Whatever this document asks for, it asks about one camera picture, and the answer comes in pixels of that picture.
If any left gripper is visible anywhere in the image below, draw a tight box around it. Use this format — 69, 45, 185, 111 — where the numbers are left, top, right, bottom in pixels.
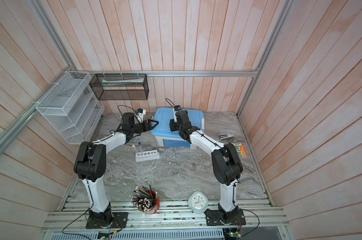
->
131, 119, 159, 134

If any blue plastic bin lid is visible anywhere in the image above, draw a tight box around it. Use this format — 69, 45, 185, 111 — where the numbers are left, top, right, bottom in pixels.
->
151, 108, 204, 145

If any white plastic storage bin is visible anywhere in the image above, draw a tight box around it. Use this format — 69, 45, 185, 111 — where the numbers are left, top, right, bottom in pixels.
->
151, 119, 197, 150

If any blue capped test tube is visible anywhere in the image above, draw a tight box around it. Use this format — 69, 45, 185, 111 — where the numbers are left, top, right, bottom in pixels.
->
138, 142, 143, 155

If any white test tube rack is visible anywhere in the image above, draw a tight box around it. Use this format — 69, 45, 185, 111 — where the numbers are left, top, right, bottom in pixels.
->
135, 150, 160, 163

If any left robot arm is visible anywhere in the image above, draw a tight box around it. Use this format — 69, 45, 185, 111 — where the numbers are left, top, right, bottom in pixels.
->
74, 109, 159, 228

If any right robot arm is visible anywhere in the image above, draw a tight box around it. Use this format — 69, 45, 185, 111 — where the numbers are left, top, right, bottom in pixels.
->
170, 106, 243, 225

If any grey stapler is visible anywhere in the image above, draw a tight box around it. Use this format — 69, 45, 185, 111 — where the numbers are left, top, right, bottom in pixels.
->
218, 133, 234, 141

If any pack of coloured markers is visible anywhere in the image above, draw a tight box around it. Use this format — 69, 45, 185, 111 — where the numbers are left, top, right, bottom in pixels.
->
232, 142, 247, 159

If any red cup of pencils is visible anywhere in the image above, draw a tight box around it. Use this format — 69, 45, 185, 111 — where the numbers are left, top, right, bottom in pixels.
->
131, 185, 160, 215

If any white alarm clock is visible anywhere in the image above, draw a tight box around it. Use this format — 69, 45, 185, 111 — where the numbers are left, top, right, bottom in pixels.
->
188, 191, 209, 214

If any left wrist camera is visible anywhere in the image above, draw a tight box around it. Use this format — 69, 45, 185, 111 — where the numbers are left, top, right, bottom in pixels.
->
135, 108, 147, 123

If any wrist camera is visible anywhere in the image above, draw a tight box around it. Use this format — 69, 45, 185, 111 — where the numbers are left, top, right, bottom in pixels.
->
135, 108, 147, 123
173, 105, 181, 123

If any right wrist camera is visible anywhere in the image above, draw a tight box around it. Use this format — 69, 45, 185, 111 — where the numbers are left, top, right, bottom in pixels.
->
173, 105, 181, 123

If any black wire mesh basket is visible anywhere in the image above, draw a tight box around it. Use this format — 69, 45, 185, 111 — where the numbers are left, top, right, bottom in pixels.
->
90, 73, 150, 101

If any white wire mesh shelf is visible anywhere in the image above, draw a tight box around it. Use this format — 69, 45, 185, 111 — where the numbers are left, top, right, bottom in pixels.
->
36, 72, 105, 145

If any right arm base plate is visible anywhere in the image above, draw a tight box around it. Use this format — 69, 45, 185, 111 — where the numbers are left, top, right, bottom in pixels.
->
204, 209, 246, 226

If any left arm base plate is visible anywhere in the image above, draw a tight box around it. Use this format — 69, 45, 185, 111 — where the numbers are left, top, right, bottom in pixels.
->
86, 212, 129, 229

